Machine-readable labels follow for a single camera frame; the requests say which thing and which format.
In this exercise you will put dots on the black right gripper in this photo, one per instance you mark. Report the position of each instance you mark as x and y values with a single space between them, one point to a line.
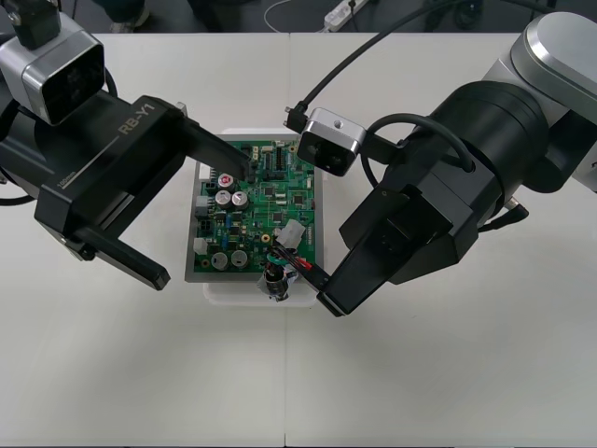
438 219

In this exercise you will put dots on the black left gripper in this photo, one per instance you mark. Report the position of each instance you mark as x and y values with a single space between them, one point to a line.
116 154

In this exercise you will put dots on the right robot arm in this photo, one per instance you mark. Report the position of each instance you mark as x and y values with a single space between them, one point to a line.
503 135

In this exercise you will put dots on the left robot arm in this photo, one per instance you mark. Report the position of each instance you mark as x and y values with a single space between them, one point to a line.
18 144

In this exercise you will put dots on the person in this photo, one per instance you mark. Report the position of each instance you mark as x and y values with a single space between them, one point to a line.
133 18

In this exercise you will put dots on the white power strip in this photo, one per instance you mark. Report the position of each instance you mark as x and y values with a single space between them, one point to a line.
338 16

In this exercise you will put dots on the green circuit board grey frame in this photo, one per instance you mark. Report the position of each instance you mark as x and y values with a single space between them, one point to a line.
280 196

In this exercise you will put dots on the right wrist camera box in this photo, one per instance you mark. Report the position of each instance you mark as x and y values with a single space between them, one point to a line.
333 140

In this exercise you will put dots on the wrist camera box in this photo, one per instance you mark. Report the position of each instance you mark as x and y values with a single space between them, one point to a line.
60 74
333 140

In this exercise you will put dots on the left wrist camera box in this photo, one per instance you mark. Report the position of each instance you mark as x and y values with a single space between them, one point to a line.
60 74

